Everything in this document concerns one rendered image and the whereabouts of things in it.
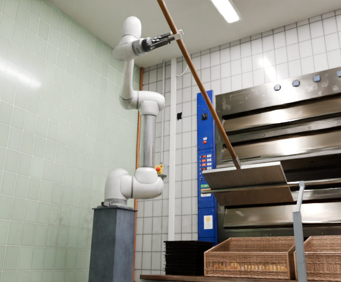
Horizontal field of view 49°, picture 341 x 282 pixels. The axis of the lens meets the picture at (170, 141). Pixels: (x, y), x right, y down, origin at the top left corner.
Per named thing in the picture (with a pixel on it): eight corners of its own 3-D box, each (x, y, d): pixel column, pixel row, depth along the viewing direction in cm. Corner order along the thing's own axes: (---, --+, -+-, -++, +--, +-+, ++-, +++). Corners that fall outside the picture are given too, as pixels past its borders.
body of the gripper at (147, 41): (150, 47, 213) (164, 43, 209) (145, 55, 207) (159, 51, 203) (144, 36, 209) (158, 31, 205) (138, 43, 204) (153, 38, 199)
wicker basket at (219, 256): (230, 275, 280) (229, 237, 289) (308, 277, 253) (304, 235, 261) (202, 276, 241) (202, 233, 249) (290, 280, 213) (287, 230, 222)
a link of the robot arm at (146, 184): (131, 198, 263) (161, 200, 265) (131, 198, 247) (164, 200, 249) (136, 93, 275) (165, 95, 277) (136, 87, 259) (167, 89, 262)
